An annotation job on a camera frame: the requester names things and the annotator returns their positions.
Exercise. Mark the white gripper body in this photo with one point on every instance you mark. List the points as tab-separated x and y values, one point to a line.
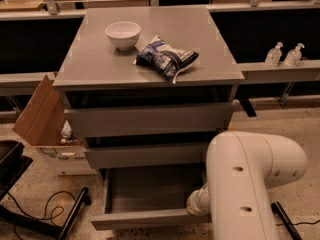
194	202

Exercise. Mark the grey bottom drawer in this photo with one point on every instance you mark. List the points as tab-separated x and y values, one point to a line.
149	196

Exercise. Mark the grey drawer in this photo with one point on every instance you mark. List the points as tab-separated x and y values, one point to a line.
146	120
146	155
149	196

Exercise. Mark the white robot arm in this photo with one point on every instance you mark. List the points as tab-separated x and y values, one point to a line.
240	168

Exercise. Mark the grey middle drawer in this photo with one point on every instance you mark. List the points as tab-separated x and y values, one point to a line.
146	155

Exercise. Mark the grey top drawer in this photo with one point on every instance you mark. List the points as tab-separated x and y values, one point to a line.
146	120

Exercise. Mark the grey drawer cabinet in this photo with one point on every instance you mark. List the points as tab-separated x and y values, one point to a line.
195	95

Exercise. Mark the open cardboard box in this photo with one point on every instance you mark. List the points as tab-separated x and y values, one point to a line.
40	125

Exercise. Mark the black stand leg right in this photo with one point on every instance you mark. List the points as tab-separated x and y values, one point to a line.
279	210

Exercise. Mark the blue white snack bag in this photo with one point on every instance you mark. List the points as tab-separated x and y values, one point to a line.
169	62

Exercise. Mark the white bottle in box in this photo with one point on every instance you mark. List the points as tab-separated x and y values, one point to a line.
66	130

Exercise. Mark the left clear pump bottle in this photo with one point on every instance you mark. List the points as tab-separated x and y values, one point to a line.
274	55

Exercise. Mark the clear pump bottle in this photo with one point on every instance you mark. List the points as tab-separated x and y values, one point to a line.
293	56
274	55

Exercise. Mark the right clear pump bottle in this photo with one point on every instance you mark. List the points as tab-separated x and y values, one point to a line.
293	56

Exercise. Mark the white ceramic bowl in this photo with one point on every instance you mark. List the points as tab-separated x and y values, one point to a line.
123	35

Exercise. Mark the black stand base left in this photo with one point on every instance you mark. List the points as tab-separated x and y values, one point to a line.
51	215

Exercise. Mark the grey metal rail shelf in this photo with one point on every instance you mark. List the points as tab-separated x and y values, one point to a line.
273	71

